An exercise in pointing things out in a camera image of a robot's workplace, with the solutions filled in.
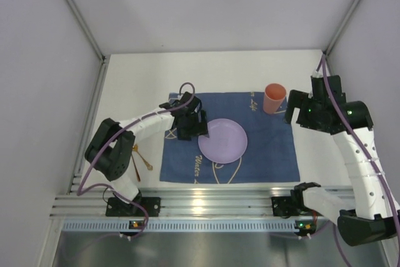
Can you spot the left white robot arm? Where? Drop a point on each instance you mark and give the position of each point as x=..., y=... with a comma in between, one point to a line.
x=110, y=149

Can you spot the right aluminium corner post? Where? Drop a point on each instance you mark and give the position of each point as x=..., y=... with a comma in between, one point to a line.
x=341, y=26

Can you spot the gold spoon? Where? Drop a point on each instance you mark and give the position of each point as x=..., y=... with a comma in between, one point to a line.
x=146, y=163

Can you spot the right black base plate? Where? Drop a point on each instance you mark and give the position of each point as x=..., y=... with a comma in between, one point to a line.
x=286, y=207

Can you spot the purple plastic plate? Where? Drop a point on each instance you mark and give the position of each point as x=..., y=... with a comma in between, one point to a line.
x=227, y=141

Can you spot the left aluminium corner post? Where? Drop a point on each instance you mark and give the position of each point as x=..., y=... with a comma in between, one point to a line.
x=76, y=13

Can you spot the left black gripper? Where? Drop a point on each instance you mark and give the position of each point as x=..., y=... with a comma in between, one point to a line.
x=192, y=126

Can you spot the orange plastic cup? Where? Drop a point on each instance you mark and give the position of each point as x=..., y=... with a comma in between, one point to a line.
x=274, y=95

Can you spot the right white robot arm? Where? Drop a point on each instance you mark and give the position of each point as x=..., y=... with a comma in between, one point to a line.
x=371, y=218

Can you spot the aluminium corner post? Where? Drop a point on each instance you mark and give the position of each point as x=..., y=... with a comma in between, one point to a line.
x=341, y=26
x=76, y=13

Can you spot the aluminium mounting rail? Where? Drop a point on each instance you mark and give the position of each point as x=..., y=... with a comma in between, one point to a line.
x=200, y=203

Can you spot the slotted cable duct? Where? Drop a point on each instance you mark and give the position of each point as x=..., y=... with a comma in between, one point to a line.
x=189, y=225

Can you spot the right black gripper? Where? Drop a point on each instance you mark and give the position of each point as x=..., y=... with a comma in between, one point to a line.
x=295, y=104

